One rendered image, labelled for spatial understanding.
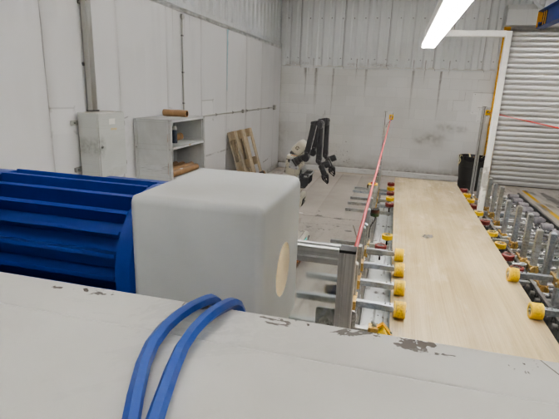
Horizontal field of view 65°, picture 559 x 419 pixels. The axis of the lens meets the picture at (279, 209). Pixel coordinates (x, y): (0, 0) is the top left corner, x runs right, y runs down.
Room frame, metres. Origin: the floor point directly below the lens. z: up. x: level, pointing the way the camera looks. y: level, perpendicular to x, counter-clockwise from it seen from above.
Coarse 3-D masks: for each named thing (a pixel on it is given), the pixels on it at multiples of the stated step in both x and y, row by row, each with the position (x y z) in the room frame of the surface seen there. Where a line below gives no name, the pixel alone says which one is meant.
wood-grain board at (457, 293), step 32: (416, 192) 4.62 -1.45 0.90; (448, 192) 4.68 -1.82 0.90; (416, 224) 3.42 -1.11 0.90; (448, 224) 3.45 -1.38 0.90; (480, 224) 3.49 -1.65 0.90; (416, 256) 2.70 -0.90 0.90; (448, 256) 2.73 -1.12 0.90; (480, 256) 2.75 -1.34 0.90; (416, 288) 2.21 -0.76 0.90; (448, 288) 2.22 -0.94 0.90; (480, 288) 2.24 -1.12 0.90; (512, 288) 2.26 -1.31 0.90; (416, 320) 1.86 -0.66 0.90; (448, 320) 1.87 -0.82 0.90; (480, 320) 1.89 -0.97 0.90; (512, 320) 1.90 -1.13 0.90; (512, 352) 1.62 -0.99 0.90; (544, 352) 1.63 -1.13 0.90
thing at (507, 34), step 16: (432, 16) 3.36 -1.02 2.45; (448, 32) 4.10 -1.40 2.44; (464, 32) 4.07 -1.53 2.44; (480, 32) 4.04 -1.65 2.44; (496, 32) 4.01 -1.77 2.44; (496, 96) 3.99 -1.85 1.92; (496, 112) 3.98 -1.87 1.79; (496, 128) 3.98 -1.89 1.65; (480, 192) 3.99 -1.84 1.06; (480, 208) 3.98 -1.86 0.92
